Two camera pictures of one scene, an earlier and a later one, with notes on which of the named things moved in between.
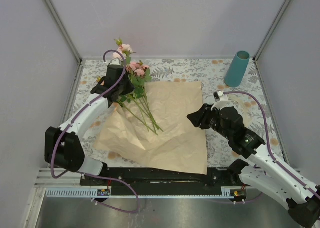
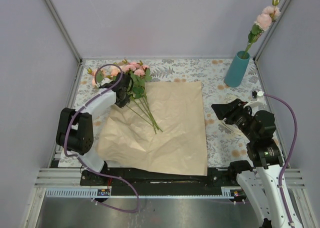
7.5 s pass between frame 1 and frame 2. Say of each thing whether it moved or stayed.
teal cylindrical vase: stayed
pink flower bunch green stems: stayed
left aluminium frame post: stayed
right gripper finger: moved
